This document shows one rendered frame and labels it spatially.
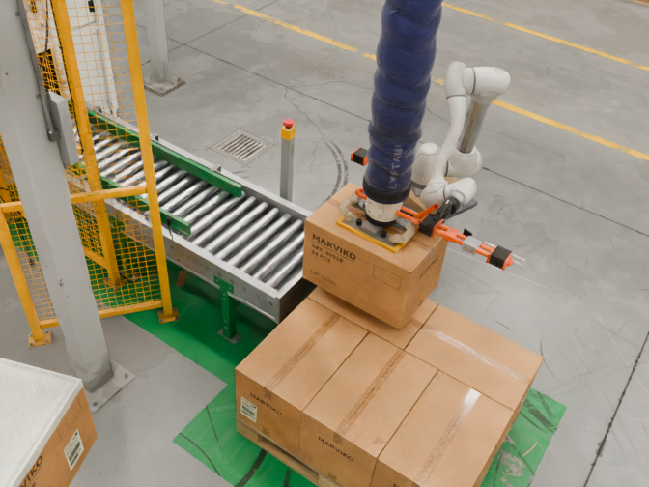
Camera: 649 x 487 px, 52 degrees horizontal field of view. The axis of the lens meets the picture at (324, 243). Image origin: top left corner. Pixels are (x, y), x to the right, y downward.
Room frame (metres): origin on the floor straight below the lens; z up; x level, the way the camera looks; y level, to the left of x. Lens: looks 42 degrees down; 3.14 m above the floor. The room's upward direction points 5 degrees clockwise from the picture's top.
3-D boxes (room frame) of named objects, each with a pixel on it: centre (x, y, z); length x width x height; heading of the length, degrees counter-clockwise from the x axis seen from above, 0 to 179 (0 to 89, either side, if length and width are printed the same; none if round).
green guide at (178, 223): (3.23, 1.49, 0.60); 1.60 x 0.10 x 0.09; 59
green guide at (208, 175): (3.69, 1.21, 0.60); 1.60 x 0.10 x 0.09; 59
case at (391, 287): (2.50, -0.26, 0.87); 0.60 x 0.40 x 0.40; 58
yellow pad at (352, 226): (2.42, -0.22, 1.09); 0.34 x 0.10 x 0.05; 58
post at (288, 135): (3.40, 0.28, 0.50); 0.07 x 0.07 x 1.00; 59
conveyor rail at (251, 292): (3.00, 1.21, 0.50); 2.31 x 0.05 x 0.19; 59
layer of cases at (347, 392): (2.07, -0.39, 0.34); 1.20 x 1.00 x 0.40; 59
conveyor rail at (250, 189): (3.56, 0.88, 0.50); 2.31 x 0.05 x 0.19; 59
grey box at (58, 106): (2.27, 1.15, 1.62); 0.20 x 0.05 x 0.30; 59
